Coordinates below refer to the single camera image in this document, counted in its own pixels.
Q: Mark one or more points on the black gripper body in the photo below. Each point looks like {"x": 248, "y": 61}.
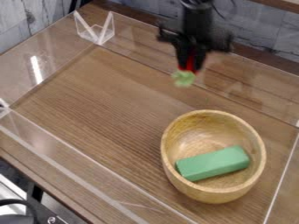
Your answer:
{"x": 217, "y": 40}

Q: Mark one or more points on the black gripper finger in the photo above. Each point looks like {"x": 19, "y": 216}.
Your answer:
{"x": 182, "y": 55}
{"x": 200, "y": 57}

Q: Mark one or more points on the red plush strawberry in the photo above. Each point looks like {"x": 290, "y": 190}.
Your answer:
{"x": 185, "y": 75}

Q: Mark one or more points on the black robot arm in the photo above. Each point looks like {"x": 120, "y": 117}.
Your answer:
{"x": 197, "y": 18}

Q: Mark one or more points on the wooden bowl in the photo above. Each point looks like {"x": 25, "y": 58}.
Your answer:
{"x": 204, "y": 131}

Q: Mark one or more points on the green rectangular block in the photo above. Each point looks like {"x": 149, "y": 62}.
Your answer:
{"x": 213, "y": 164}

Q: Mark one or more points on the clear acrylic corner bracket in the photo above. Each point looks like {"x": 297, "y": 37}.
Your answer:
{"x": 98, "y": 34}

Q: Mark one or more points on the clear acrylic enclosure wall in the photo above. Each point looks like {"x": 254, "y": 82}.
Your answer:
{"x": 85, "y": 109}

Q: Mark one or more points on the black metal table frame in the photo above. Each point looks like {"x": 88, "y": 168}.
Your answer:
{"x": 51, "y": 211}

